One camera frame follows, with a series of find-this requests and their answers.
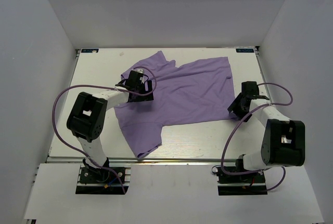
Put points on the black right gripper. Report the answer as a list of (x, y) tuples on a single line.
[(234, 106)]

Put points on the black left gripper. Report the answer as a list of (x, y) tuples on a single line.
[(143, 98)]

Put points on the purple t shirt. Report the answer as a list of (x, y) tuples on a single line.
[(200, 91)]

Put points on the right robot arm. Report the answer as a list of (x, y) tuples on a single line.
[(283, 143)]

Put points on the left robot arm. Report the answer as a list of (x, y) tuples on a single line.
[(87, 117)]

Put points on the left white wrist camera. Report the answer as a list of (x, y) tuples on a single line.
[(142, 75)]

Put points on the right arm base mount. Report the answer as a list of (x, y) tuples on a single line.
[(237, 185)]

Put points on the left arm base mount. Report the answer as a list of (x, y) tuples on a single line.
[(96, 181)]

